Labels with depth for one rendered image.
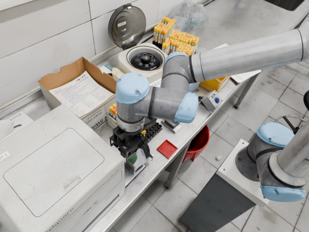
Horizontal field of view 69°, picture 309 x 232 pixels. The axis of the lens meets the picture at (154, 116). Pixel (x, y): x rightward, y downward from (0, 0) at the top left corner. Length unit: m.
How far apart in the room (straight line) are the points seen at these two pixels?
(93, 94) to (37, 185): 0.57
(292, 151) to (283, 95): 2.29
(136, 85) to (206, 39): 1.20
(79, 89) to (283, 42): 0.85
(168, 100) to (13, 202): 0.42
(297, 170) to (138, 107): 0.46
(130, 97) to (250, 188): 0.65
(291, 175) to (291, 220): 1.42
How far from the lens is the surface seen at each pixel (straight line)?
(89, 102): 1.06
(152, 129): 1.01
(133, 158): 0.84
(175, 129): 1.04
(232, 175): 0.98
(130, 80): 0.51
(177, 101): 0.51
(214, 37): 1.71
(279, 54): 0.59
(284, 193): 0.78
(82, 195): 0.60
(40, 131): 0.71
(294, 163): 0.71
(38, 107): 1.18
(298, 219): 2.20
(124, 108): 0.52
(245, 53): 0.59
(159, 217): 1.79
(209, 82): 1.23
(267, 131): 0.85
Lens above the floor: 1.73
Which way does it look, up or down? 52 degrees down
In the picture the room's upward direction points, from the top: 10 degrees clockwise
